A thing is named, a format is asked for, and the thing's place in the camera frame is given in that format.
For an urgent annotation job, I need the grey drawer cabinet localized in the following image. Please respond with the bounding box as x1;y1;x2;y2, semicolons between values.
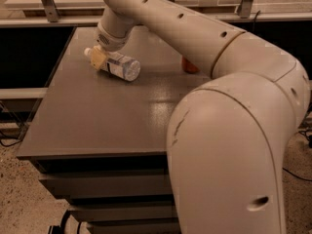
18;26;208;234

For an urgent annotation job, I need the black floor cable right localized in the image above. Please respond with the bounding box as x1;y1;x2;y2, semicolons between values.
282;167;312;183

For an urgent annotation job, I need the black floor cable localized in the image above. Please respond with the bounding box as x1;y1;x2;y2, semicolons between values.
0;100;27;148
282;167;312;183

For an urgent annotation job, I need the clear plastic water bottle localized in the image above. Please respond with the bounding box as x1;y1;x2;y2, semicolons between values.
84;48;140;82

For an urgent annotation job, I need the metal railing frame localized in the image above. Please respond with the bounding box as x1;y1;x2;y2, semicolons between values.
0;0;312;102

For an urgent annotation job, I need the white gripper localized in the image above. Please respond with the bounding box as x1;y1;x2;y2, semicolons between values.
90;7;137;70

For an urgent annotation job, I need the red Coca-Cola can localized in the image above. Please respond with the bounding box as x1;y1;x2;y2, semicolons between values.
181;58;199;74

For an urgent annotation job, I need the black floor cable left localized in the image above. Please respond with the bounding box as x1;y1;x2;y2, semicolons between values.
0;100;27;148

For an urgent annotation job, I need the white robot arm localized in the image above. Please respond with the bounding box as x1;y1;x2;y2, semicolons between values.
97;0;310;234

